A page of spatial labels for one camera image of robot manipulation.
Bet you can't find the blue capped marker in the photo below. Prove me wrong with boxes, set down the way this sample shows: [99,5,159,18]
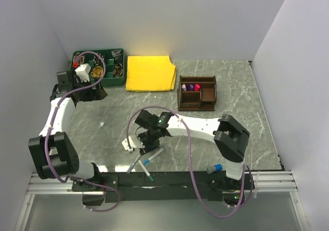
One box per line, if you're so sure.
[143,148,164,165]

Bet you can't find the green compartment tray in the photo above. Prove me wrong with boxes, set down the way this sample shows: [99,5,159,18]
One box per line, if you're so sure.
[84,48,127,87]

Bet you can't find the aluminium frame rail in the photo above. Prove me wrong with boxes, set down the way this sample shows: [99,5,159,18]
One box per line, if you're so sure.
[252,171,298,192]

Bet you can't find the grey rolled tie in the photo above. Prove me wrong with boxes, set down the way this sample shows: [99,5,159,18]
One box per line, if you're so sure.
[111,49,124,64]

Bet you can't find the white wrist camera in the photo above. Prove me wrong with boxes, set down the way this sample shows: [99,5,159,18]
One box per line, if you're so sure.
[75,63,91,82]
[122,135,144,153]

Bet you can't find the brown dotted rolled tie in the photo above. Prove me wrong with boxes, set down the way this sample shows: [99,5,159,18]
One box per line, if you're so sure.
[113,64,123,78]

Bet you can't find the black patterned rolled tie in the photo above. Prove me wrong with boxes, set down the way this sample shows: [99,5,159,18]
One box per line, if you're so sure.
[93,50,104,66]

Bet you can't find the pink highlighter marker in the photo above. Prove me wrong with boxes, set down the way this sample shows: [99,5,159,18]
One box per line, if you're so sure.
[194,84,200,91]

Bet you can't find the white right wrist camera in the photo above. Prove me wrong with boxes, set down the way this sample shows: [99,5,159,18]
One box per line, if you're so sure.
[122,135,144,153]

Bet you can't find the clear blue ballpoint pen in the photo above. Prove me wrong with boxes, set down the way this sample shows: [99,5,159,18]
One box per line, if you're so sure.
[126,153,141,174]

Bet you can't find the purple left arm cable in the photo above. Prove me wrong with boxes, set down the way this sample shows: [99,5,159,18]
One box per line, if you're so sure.
[43,50,121,213]

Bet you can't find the pink brown rolled tie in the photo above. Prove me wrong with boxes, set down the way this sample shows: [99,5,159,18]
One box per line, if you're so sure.
[72,52,85,65]

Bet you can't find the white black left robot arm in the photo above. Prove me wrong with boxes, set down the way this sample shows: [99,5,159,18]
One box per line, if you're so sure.
[28,67,107,191]

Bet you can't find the yellow folded cloth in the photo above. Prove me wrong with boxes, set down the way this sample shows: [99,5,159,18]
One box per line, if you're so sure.
[125,56,176,92]

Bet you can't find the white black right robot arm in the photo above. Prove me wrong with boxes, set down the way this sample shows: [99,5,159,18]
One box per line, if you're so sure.
[129,110,250,189]

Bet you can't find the yellow brown rolled tie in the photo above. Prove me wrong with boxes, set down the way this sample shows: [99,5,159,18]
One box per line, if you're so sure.
[91,66,103,79]

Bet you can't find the white green capped pen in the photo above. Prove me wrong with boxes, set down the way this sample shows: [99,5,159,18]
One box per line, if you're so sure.
[138,161,154,182]

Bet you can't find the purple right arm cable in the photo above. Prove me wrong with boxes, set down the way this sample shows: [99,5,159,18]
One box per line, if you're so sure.
[126,105,255,219]

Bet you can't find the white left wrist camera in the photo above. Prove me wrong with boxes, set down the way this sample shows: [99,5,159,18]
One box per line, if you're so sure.
[75,63,91,82]

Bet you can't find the brown wooden desk organizer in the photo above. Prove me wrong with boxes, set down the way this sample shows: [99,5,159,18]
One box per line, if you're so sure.
[177,76,217,111]

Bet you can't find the lilac highlighter marker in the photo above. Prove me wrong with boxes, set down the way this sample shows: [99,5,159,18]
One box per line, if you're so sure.
[181,84,187,91]

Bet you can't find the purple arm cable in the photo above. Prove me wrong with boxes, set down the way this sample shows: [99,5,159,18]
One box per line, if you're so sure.
[126,105,255,219]
[43,50,121,213]

